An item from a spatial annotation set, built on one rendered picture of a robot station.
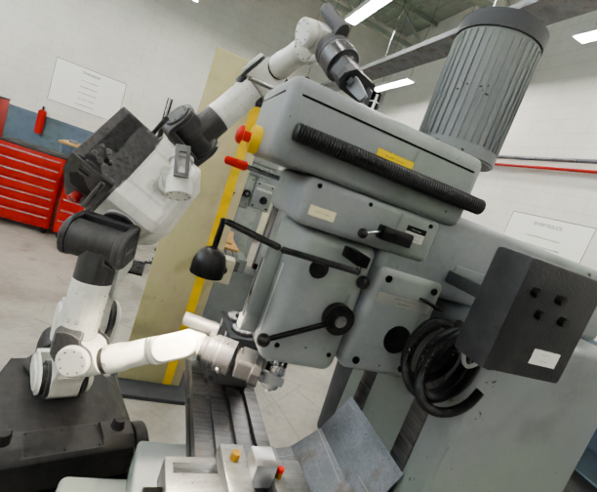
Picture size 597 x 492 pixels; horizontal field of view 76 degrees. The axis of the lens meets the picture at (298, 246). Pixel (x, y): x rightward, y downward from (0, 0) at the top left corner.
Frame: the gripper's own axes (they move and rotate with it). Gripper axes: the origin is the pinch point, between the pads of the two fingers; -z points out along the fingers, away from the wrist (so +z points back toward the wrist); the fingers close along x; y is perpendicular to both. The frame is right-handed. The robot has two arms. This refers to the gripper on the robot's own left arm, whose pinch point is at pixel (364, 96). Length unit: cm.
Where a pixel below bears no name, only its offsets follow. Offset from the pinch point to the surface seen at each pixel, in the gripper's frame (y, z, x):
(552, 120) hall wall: 101, 165, -542
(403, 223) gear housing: -9.2, -29.6, -3.3
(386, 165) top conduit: -2.7, -22.8, 8.9
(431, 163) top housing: 2.6, -22.8, -3.0
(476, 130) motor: 13.0, -18.3, -13.6
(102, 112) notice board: -513, 710, -286
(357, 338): -32, -45, -4
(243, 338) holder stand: -83, -22, -20
